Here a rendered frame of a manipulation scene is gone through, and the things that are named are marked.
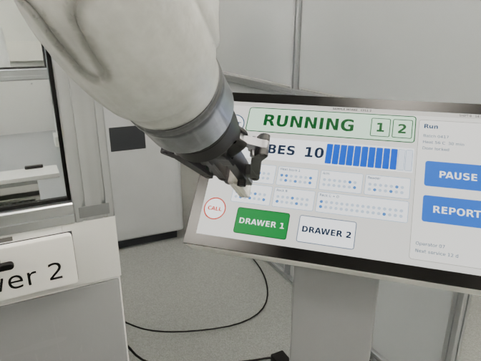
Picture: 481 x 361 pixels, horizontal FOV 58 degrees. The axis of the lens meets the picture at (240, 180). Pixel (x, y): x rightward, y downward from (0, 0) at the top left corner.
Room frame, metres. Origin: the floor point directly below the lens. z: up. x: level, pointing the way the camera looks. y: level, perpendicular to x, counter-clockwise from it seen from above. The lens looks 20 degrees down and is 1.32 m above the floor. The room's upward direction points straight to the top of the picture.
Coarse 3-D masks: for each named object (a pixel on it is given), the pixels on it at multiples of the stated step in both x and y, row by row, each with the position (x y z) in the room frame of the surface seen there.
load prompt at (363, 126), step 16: (256, 112) 0.82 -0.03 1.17; (272, 112) 0.81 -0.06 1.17; (288, 112) 0.80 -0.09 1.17; (304, 112) 0.79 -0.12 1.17; (320, 112) 0.79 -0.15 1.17; (336, 112) 0.78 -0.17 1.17; (352, 112) 0.77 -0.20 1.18; (256, 128) 0.80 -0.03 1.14; (272, 128) 0.79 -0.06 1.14; (288, 128) 0.78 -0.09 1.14; (304, 128) 0.77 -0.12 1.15; (320, 128) 0.77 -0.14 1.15; (336, 128) 0.76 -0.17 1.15; (352, 128) 0.75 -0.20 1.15; (368, 128) 0.74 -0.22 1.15; (384, 128) 0.74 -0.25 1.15; (400, 128) 0.73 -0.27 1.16
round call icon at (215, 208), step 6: (210, 198) 0.72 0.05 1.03; (216, 198) 0.72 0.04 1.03; (222, 198) 0.72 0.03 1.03; (228, 198) 0.72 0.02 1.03; (204, 204) 0.72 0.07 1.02; (210, 204) 0.72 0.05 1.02; (216, 204) 0.71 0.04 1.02; (222, 204) 0.71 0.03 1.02; (204, 210) 0.71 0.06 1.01; (210, 210) 0.71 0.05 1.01; (216, 210) 0.71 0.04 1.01; (222, 210) 0.70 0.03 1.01; (204, 216) 0.70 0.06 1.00; (210, 216) 0.70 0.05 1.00; (216, 216) 0.70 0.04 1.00; (222, 216) 0.70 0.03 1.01
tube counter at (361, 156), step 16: (304, 144) 0.75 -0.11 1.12; (320, 144) 0.75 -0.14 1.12; (336, 144) 0.74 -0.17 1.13; (352, 144) 0.73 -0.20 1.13; (304, 160) 0.73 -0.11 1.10; (320, 160) 0.72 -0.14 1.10; (336, 160) 0.72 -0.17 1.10; (352, 160) 0.71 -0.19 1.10; (368, 160) 0.70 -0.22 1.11; (384, 160) 0.70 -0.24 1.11; (400, 160) 0.69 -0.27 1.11
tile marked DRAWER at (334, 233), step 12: (300, 216) 0.67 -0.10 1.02; (312, 216) 0.66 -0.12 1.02; (300, 228) 0.65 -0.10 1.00; (312, 228) 0.65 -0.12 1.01; (324, 228) 0.64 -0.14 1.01; (336, 228) 0.64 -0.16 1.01; (348, 228) 0.64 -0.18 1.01; (300, 240) 0.64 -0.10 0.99; (312, 240) 0.64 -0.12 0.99; (324, 240) 0.63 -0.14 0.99; (336, 240) 0.63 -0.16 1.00; (348, 240) 0.62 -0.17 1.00
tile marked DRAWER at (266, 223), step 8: (240, 208) 0.70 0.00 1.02; (248, 208) 0.70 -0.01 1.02; (256, 208) 0.69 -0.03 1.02; (240, 216) 0.69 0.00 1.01; (248, 216) 0.69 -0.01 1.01; (256, 216) 0.68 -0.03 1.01; (264, 216) 0.68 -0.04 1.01; (272, 216) 0.68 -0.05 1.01; (280, 216) 0.67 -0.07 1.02; (288, 216) 0.67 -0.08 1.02; (240, 224) 0.68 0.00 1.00; (248, 224) 0.68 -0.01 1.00; (256, 224) 0.67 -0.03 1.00; (264, 224) 0.67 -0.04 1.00; (272, 224) 0.67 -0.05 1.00; (280, 224) 0.66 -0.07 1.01; (288, 224) 0.66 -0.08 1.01; (240, 232) 0.67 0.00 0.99; (248, 232) 0.67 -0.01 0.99; (256, 232) 0.66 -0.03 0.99; (264, 232) 0.66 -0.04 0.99; (272, 232) 0.66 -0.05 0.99; (280, 232) 0.66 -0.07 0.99
